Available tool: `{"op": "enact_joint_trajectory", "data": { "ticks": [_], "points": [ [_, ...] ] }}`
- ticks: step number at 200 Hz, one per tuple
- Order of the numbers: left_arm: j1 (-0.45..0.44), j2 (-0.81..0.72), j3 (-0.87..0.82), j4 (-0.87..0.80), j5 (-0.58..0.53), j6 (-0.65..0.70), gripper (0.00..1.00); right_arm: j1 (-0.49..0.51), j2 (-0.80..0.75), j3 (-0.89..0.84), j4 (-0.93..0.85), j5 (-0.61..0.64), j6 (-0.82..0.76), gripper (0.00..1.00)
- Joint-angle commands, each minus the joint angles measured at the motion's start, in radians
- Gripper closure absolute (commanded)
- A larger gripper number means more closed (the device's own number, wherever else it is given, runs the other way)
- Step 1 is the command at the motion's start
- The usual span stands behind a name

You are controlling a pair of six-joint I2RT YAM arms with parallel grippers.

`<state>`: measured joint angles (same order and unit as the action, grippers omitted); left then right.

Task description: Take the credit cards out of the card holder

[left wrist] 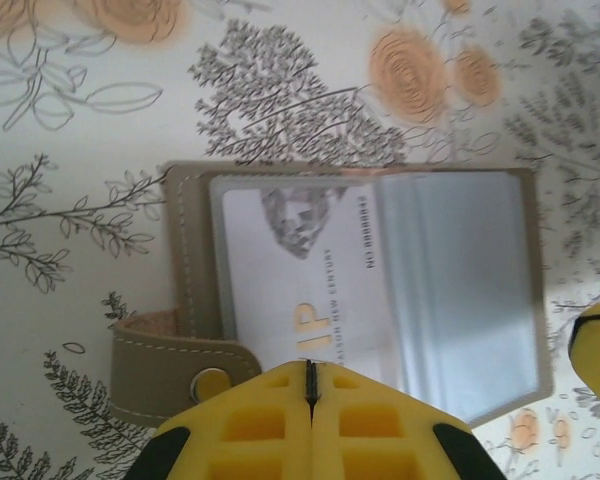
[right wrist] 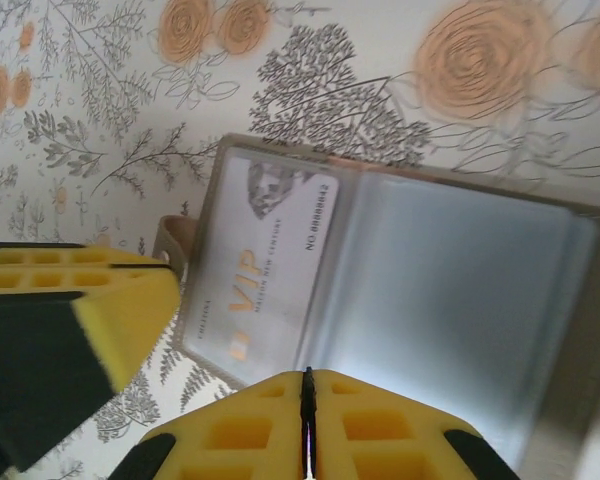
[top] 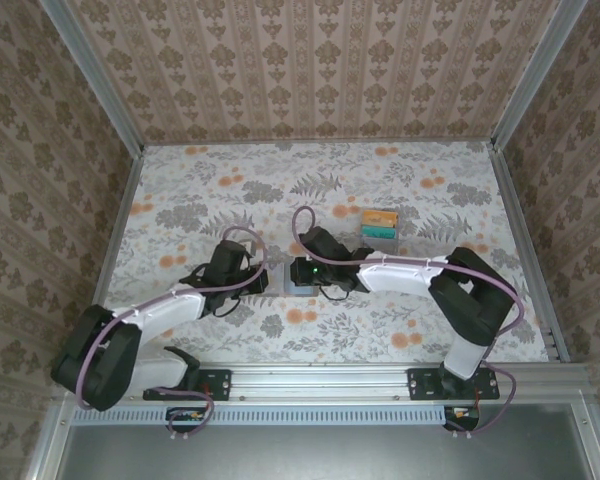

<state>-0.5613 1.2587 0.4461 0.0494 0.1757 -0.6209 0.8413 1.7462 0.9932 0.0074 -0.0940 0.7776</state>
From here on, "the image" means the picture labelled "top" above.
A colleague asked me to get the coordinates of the teal AION chip card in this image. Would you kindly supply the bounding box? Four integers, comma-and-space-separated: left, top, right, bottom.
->
361, 224, 398, 240

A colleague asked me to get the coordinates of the white grey printed card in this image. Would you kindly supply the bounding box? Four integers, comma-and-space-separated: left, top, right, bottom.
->
359, 237, 399, 256

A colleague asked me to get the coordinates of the clear acrylic card stand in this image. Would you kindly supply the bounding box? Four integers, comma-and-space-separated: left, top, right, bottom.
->
357, 207, 402, 262

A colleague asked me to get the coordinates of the black connector board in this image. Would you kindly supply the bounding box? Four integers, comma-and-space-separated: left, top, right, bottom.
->
165, 407, 214, 435
443, 405, 481, 432

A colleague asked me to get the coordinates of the grey metal panel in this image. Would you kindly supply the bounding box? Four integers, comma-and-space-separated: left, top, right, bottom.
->
59, 422, 596, 480

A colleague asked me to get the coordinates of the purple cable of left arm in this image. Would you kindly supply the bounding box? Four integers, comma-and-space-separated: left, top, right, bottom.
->
72, 225, 269, 442

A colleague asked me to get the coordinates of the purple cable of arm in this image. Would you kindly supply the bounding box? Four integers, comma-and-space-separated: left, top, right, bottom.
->
72, 225, 269, 442
291, 205, 527, 442

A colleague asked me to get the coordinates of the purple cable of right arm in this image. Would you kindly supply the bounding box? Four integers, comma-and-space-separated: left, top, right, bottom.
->
291, 205, 527, 442

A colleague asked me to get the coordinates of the aluminium table side rail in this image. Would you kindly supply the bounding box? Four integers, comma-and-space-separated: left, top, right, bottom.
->
74, 147, 146, 364
487, 144, 574, 364

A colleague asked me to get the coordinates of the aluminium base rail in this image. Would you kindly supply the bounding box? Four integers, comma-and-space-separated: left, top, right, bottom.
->
54, 362, 594, 401

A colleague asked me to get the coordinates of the grey slotted cable duct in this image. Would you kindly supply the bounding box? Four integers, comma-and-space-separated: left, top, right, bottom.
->
72, 405, 449, 427

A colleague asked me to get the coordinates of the aluminium frame post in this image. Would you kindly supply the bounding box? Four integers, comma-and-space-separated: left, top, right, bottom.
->
39, 0, 146, 154
490, 0, 595, 151

